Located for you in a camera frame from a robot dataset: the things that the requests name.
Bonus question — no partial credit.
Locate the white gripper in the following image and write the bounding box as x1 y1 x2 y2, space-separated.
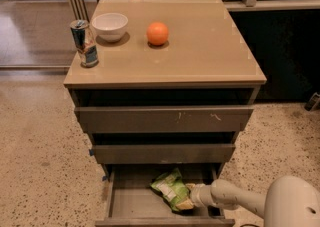
176 183 214 211

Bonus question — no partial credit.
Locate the green rice chip bag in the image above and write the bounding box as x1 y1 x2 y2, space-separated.
150 168 191 212

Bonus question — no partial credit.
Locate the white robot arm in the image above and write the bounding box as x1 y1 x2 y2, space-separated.
177 175 320 227

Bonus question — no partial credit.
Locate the middle grey drawer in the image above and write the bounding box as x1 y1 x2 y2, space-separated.
90 144 235 164

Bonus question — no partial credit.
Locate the bottom grey open drawer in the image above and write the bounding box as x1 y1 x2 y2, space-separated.
95 164 235 227

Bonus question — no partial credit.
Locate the top grey drawer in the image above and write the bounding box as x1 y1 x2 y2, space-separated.
75 106 253 133

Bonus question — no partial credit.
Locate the grey drawer cabinet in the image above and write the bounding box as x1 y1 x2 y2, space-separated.
63 0 268 227

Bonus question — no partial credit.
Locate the dark object on floor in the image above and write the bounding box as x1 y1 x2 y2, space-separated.
304 92 320 111

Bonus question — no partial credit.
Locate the orange fruit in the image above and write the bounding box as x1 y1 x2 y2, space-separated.
147 22 169 46

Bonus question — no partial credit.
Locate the white ceramic bowl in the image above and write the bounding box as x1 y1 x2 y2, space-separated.
91 13 128 42

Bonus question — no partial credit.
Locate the blue silver drink can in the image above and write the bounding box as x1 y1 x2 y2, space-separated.
70 20 99 68

